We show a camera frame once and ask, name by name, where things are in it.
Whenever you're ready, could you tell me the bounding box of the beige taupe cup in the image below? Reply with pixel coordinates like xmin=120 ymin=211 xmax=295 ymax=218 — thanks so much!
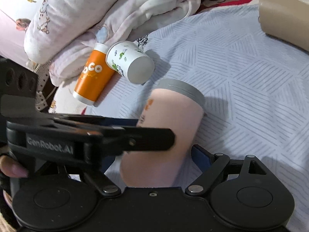
xmin=259 ymin=0 xmax=308 ymax=51

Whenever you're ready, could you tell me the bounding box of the pink cup with grey rim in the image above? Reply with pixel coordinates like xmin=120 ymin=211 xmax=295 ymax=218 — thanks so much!
xmin=120 ymin=78 xmax=205 ymax=188

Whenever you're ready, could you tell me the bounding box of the orange coco paper cup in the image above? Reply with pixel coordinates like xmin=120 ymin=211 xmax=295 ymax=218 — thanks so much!
xmin=73 ymin=43 xmax=115 ymax=105

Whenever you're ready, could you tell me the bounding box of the grey patterned cloth mat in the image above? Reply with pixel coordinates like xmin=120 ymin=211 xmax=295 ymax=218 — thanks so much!
xmin=86 ymin=5 xmax=308 ymax=231

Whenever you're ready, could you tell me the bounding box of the person's left hand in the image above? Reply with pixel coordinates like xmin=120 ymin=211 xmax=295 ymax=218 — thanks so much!
xmin=0 ymin=154 xmax=29 ymax=213

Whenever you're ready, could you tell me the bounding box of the pink white lower quilt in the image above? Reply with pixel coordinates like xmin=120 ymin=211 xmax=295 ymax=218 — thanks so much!
xmin=49 ymin=0 xmax=201 ymax=86

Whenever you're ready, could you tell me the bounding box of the white printed paper cup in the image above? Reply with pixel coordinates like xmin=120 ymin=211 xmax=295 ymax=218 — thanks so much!
xmin=106 ymin=41 xmax=155 ymax=84

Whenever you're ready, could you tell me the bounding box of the pink checked folded quilt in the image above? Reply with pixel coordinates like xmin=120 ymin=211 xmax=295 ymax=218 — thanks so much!
xmin=24 ymin=0 xmax=118 ymax=64

